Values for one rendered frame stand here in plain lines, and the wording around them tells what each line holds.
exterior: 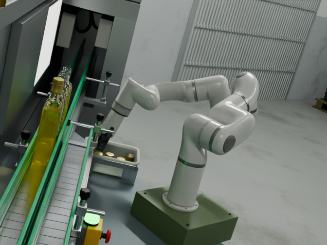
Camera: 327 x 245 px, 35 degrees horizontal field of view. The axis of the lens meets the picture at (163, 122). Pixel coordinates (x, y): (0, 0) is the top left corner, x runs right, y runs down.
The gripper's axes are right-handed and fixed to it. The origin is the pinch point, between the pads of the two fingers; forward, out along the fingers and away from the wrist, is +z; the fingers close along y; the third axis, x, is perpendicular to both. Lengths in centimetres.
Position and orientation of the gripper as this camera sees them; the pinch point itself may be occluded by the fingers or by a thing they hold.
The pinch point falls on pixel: (100, 143)
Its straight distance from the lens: 203.8
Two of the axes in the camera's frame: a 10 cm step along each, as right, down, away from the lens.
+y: 0.8, 3.4, -9.4
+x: 8.6, 4.5, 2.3
